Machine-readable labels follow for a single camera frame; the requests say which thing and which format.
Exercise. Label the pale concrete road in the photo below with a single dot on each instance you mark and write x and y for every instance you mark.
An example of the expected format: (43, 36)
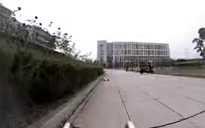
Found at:
(150, 90)

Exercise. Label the small pale object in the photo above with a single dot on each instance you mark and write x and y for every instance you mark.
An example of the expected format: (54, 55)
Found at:
(105, 79)

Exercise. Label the tall thin plants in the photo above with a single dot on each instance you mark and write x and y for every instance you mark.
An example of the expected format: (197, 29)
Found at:
(65, 41)

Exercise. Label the grey concrete kerb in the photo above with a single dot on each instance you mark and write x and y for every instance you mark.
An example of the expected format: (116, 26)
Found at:
(66, 108)

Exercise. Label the robot's own part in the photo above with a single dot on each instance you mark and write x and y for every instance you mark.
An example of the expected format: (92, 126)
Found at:
(67, 125)
(130, 124)

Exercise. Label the tall tree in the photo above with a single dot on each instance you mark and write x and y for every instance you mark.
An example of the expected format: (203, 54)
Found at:
(203, 43)

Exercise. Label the dark vehicle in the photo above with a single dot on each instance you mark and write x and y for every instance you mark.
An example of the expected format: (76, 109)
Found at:
(146, 69)

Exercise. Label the low grey wall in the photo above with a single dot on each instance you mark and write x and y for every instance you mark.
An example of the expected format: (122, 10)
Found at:
(190, 70)

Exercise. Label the wide grey building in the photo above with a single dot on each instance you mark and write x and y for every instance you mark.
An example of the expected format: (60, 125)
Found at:
(136, 51)

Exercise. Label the long green hedge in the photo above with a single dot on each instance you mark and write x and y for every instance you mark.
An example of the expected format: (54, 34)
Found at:
(50, 76)

